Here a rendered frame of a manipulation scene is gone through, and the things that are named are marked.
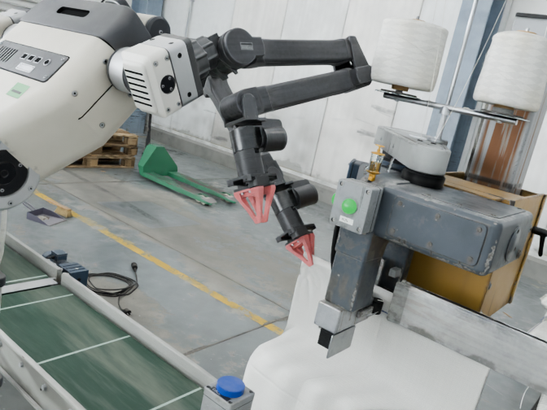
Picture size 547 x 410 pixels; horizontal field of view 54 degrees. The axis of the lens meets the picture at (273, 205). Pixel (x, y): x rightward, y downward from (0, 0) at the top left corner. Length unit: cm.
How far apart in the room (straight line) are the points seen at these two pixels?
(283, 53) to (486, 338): 74
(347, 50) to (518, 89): 41
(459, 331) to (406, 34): 68
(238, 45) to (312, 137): 627
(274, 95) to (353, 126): 587
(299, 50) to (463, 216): 55
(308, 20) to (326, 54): 633
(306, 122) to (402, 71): 614
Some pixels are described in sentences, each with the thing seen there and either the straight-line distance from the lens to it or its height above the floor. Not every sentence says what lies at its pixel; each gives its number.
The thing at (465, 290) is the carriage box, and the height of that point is 111.
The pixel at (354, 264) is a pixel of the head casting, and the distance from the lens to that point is 108.
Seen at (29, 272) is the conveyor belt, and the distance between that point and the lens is 277.
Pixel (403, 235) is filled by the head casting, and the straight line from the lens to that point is 103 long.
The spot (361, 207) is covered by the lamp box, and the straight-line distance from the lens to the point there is 101.
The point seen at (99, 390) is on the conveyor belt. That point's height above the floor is 38.
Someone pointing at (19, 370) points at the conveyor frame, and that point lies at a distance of 213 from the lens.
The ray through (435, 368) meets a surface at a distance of 125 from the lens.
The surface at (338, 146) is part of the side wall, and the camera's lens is 715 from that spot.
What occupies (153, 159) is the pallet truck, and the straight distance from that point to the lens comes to 663.
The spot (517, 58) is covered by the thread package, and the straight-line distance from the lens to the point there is 126.
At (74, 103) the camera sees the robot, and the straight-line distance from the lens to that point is 112.
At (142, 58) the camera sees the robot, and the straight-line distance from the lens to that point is 102.
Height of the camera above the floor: 149
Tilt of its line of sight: 13 degrees down
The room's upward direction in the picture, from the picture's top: 12 degrees clockwise
